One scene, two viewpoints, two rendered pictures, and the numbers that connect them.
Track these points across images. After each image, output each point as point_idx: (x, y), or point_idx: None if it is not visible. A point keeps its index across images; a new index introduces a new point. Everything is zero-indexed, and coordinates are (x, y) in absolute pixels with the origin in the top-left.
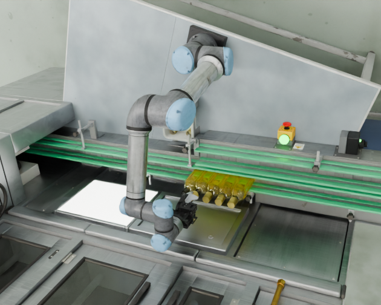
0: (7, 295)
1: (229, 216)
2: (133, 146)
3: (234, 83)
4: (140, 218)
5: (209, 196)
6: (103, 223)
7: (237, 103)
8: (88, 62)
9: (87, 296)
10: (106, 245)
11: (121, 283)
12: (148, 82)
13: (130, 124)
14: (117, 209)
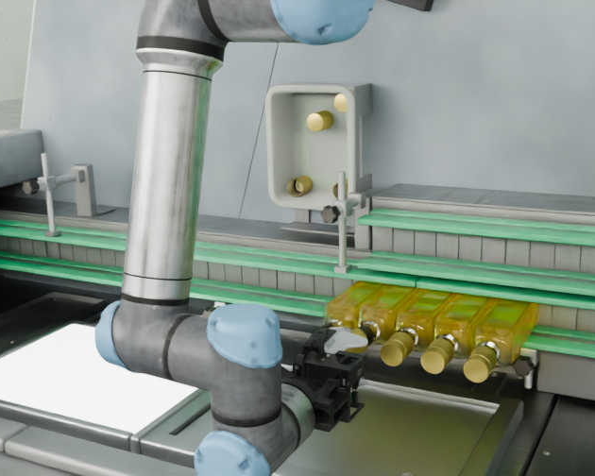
0: None
1: (463, 421)
2: (154, 109)
3: (479, 39)
4: (163, 370)
5: (403, 344)
6: (67, 423)
7: (484, 98)
8: (87, 15)
9: None
10: None
11: None
12: (236, 58)
13: (150, 26)
14: (116, 391)
